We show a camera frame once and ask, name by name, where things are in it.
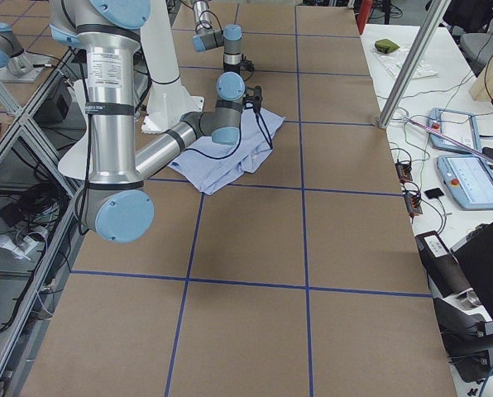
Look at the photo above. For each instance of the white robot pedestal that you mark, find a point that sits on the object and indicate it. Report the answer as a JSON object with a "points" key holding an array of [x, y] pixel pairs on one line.
{"points": [[168, 99]]}

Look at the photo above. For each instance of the light blue striped shirt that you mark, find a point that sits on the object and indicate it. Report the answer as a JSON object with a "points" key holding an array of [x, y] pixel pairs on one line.
{"points": [[209, 166]]}

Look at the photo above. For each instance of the aluminium frame rack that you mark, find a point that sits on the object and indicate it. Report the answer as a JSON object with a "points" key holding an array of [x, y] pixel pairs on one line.
{"points": [[35, 197]]}

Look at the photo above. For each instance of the upper teach pendant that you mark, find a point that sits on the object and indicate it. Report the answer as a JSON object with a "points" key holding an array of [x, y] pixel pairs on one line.
{"points": [[458, 129]]}

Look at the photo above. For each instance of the small black device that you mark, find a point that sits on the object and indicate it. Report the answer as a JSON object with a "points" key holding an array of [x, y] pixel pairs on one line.
{"points": [[435, 193]]}

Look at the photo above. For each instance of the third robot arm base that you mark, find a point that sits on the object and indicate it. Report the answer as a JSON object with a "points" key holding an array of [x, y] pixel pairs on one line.
{"points": [[16, 64]]}

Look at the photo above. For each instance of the black machine with label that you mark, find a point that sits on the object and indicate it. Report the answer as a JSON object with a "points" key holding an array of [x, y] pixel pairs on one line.
{"points": [[467, 335]]}

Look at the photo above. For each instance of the aluminium frame post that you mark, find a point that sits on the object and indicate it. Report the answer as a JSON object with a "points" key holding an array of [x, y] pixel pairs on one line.
{"points": [[417, 49]]}

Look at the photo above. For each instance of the lower teach pendant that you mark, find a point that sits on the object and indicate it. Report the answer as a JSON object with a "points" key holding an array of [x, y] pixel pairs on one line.
{"points": [[468, 179]]}

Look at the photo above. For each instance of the red fire extinguisher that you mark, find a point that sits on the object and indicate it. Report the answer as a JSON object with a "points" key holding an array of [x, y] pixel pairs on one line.
{"points": [[363, 14]]}

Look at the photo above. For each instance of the white plastic chair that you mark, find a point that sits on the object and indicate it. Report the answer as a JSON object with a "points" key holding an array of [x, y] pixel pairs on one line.
{"points": [[75, 144]]}

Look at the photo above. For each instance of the white power strip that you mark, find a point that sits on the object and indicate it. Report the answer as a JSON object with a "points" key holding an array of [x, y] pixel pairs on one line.
{"points": [[24, 246]]}

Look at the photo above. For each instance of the green cloth bundle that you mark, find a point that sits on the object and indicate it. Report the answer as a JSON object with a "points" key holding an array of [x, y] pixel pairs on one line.
{"points": [[386, 46]]}

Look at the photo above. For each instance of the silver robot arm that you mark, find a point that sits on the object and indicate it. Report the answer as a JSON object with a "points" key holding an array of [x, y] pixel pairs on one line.
{"points": [[210, 34], [139, 116]]}

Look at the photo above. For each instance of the teach pendant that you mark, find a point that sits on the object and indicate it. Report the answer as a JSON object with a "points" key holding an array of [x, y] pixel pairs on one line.
{"points": [[458, 129], [468, 179]]}

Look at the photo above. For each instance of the orange circuit board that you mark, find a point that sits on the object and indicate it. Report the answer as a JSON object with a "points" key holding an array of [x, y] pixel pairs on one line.
{"points": [[403, 170], [413, 203]]}

